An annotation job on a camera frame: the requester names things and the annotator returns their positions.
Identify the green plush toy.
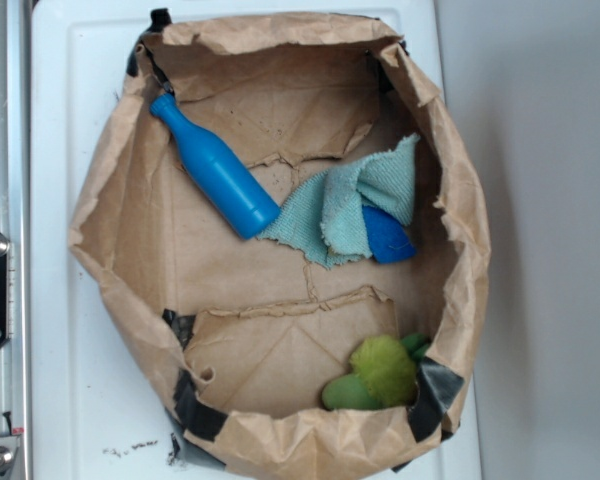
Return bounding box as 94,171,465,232
321,333,431,410

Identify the brown paper bag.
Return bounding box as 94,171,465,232
69,12,491,479

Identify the blue ball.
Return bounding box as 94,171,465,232
362,205,416,264

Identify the aluminium frame rail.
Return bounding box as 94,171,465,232
0,1,33,479

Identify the light teal cloth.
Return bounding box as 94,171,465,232
258,134,420,269

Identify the blue plastic bottle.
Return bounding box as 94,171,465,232
150,93,280,239

